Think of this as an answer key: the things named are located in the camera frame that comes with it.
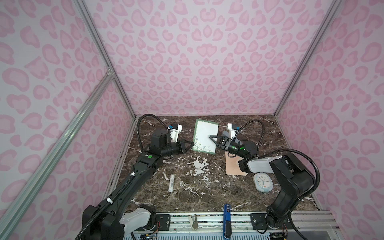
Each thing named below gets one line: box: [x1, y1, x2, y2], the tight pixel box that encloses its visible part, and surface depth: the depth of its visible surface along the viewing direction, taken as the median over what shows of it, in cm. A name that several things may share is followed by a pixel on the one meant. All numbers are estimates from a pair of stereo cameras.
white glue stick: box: [168, 174, 175, 193], surface depth 86 cm
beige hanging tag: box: [188, 213, 199, 231], surface depth 73 cm
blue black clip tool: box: [223, 204, 232, 240], surface depth 73 cm
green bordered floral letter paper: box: [192, 119, 219, 155], surface depth 78 cm
